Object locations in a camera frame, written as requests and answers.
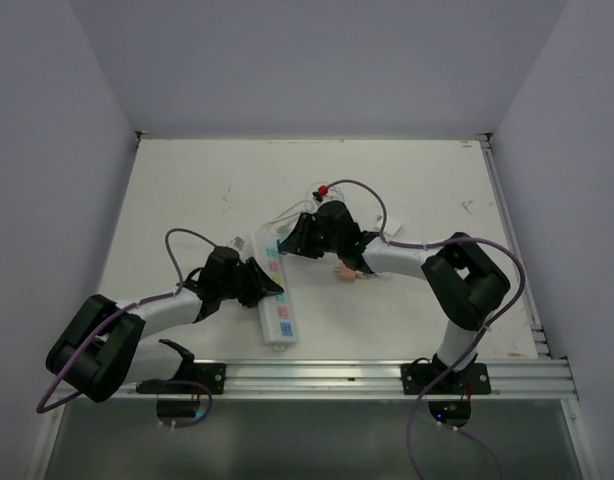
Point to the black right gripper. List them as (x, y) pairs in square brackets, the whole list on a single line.
[(299, 240)]

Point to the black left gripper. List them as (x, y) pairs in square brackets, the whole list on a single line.
[(260, 280)]

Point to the white power strip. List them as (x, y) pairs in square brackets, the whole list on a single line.
[(278, 324)]

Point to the orange charger plug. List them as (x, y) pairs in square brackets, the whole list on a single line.
[(345, 274)]

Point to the white charger plug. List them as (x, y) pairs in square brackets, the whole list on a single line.
[(388, 226)]

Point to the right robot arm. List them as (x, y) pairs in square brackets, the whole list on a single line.
[(467, 284)]

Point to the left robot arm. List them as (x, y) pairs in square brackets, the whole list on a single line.
[(103, 347)]

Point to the aluminium table rail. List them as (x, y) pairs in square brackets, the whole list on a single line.
[(541, 379)]

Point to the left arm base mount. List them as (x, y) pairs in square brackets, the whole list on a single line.
[(169, 369)]

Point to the right side aluminium rail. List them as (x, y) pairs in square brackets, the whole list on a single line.
[(535, 324)]

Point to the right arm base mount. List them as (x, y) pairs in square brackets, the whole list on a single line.
[(437, 380)]

